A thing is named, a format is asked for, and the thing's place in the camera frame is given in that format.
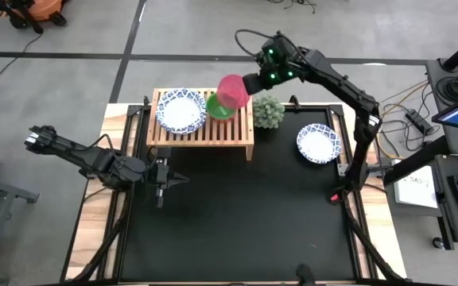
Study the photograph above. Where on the orange shop vacuum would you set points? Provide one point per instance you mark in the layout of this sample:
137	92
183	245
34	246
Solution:
40	10

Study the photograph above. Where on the white paper sheet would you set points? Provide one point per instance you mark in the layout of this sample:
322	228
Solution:
416	191

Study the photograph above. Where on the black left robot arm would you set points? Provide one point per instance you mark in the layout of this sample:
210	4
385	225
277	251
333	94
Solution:
94	159

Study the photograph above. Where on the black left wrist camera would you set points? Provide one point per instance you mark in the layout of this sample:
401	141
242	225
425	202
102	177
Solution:
164	153

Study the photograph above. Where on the blue patterned paper bowl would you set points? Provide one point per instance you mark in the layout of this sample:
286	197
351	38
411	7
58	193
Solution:
181	111
318	144

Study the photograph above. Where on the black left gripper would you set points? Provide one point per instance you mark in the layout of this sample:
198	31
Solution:
158	176

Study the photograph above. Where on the slatted wooden shelf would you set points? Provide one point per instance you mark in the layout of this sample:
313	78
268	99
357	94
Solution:
209	135

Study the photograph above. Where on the black frame strut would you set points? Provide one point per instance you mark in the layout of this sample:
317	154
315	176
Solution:
105	238
368	242

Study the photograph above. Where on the green plastic bowl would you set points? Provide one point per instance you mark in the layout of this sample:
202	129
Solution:
219	109

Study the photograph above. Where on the green artificial succulent plant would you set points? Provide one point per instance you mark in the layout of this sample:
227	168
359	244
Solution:
268	112

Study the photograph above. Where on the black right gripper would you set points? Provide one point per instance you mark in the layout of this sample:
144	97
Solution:
257	82

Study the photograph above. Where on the red stop button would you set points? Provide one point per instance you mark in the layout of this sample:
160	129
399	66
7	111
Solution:
334	197

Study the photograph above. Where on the black table-level camera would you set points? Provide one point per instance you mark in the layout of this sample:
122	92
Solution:
304	275

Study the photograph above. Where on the black table mat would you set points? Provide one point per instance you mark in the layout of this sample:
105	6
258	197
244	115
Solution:
233	214

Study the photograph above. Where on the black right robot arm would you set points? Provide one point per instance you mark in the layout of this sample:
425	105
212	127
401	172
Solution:
340	87

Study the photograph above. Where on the black power strip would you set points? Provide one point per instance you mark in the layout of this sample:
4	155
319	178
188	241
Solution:
419	121

